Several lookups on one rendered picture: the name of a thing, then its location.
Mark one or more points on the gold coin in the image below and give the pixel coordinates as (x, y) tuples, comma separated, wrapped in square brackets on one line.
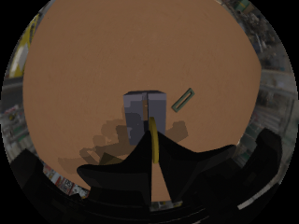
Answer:
[(155, 144)]

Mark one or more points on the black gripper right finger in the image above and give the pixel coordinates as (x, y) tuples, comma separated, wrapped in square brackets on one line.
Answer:
[(180, 166)]

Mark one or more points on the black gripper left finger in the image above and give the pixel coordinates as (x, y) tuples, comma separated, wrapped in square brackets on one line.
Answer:
[(134, 173)]

